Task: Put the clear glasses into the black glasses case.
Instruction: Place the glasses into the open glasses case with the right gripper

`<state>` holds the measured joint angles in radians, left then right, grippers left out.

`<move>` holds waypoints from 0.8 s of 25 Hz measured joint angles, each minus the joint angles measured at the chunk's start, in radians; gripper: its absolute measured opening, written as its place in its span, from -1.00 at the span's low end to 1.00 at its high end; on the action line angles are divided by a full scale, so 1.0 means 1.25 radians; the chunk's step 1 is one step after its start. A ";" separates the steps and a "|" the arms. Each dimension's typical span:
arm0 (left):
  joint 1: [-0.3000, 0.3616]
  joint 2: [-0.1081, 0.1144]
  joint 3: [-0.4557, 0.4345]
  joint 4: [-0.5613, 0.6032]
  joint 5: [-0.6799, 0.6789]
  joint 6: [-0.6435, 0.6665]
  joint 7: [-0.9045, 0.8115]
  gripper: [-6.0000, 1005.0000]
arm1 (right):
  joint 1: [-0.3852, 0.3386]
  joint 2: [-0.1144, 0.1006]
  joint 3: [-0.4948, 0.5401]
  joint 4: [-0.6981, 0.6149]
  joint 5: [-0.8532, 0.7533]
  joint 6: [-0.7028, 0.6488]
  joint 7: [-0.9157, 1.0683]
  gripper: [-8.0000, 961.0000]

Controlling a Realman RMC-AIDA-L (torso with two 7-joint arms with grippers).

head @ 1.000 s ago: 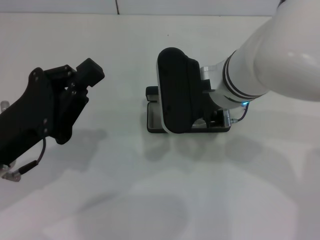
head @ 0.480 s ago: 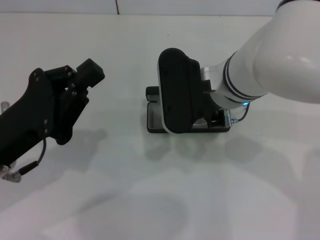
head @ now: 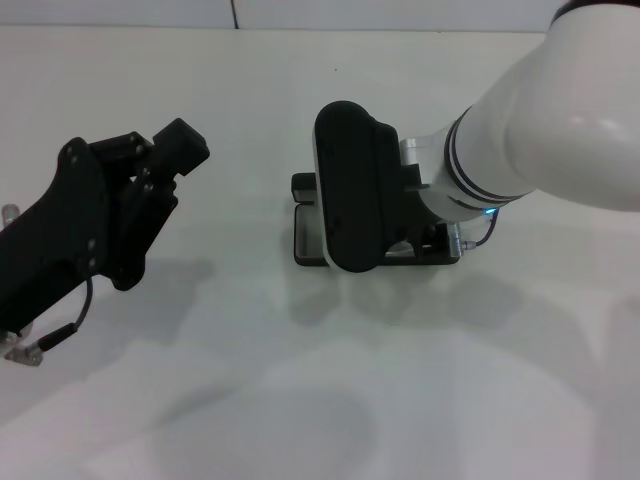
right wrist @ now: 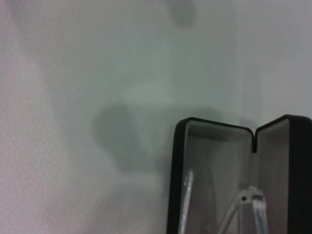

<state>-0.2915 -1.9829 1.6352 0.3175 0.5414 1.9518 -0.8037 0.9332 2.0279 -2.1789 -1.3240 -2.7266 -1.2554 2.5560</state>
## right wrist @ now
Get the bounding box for black glasses case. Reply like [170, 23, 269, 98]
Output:
[167, 114, 312, 234]

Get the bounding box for clear white glasses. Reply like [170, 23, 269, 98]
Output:
[177, 169, 269, 234]

